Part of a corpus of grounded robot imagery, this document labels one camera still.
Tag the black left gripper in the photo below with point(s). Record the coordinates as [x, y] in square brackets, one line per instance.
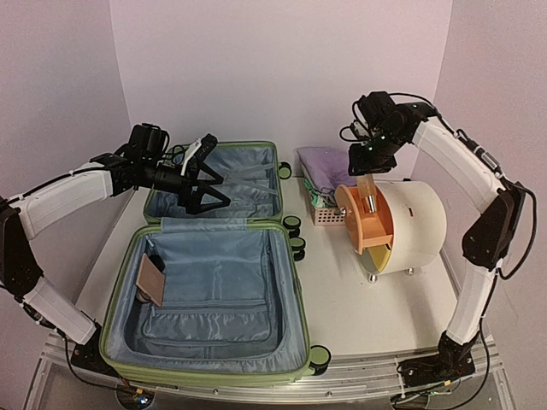
[191, 199]

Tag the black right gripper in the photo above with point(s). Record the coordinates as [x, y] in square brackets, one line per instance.
[363, 165]

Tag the purple garment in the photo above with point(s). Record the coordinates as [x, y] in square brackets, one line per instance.
[326, 168]

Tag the green tie-dye garment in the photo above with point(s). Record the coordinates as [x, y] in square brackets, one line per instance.
[318, 200]

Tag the green hard-shell suitcase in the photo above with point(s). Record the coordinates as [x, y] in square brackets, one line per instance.
[232, 300]

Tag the translucent green bottle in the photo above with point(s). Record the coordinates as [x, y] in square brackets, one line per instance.
[367, 192]

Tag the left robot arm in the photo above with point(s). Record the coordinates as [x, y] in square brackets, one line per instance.
[24, 268]

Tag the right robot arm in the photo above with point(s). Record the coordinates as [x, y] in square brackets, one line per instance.
[499, 202]

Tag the small black round object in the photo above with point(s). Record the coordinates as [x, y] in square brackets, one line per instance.
[158, 262]

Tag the white cylindrical container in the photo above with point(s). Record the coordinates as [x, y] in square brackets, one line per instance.
[404, 230]

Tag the pink perforated plastic basket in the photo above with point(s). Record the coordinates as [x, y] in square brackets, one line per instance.
[323, 208]

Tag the brown card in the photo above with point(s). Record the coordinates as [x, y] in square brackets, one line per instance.
[150, 283]

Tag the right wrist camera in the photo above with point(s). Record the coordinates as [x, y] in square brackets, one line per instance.
[359, 132]

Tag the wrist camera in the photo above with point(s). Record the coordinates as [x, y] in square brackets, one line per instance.
[198, 151]
[359, 132]

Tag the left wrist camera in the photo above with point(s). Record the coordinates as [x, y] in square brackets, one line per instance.
[198, 151]

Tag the curved aluminium rail base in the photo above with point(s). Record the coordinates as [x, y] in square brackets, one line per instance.
[348, 378]

